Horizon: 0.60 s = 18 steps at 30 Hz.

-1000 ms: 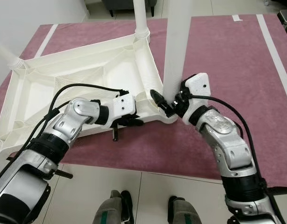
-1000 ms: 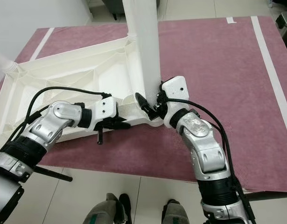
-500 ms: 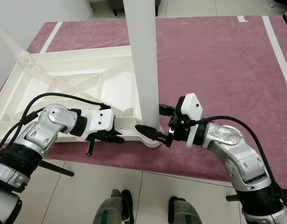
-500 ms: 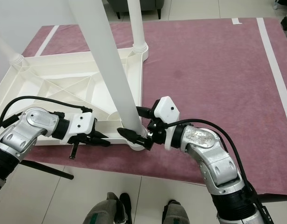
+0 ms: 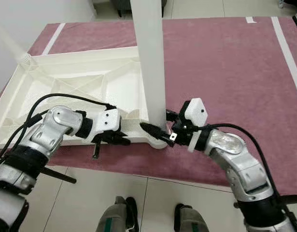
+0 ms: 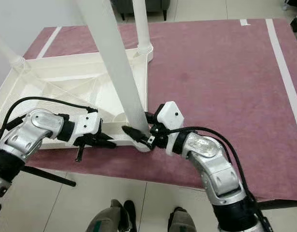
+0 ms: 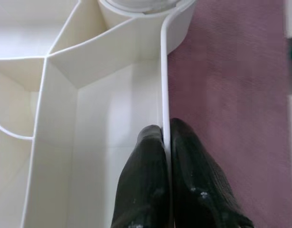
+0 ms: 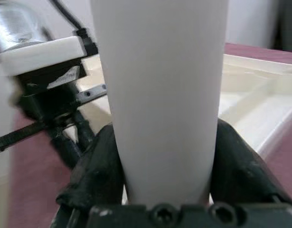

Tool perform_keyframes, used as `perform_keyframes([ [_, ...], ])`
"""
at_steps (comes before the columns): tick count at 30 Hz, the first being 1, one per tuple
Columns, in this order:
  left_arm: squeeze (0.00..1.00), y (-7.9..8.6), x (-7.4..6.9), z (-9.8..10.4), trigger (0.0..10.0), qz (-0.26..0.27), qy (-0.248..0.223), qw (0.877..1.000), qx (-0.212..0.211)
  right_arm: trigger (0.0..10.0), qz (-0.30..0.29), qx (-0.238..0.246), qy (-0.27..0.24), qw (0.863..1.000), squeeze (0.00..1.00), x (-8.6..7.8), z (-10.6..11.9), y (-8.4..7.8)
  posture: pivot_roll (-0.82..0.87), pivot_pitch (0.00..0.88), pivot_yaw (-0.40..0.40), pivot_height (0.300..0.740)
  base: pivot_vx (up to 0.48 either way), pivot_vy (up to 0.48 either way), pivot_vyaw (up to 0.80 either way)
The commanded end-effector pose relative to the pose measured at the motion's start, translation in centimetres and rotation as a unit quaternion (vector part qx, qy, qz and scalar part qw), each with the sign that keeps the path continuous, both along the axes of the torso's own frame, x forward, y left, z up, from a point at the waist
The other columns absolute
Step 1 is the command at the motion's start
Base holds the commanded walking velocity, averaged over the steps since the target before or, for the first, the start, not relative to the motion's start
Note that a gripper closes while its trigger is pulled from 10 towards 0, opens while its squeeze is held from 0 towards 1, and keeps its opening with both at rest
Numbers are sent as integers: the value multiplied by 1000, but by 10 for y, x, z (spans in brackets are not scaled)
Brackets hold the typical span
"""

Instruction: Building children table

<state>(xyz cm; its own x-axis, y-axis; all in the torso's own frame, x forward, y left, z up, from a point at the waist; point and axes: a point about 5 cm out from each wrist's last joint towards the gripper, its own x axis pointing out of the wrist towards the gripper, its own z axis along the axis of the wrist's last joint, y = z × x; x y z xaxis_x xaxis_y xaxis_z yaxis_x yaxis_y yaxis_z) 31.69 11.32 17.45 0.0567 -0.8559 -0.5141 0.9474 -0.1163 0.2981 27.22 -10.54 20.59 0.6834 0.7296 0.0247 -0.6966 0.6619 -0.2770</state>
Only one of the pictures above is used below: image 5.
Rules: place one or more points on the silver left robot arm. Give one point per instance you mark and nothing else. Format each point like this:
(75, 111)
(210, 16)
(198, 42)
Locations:
(47, 135)

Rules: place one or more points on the maroon table cloth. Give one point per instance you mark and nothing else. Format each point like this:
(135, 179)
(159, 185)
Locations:
(225, 72)

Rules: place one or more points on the grey robot left foot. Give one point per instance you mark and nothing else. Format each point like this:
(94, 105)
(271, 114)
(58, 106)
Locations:
(114, 217)

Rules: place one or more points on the grey robot foot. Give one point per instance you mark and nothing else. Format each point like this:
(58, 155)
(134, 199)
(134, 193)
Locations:
(189, 221)
(114, 217)

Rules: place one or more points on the grey robot right foot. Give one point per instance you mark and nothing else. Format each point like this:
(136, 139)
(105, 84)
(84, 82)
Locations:
(189, 221)

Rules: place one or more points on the dark grey armchair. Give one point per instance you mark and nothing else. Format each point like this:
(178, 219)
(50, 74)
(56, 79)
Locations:
(124, 6)

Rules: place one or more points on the short white tape strip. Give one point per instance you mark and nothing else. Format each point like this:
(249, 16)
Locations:
(251, 20)

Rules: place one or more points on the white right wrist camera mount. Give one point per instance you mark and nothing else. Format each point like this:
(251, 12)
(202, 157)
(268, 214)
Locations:
(194, 113)

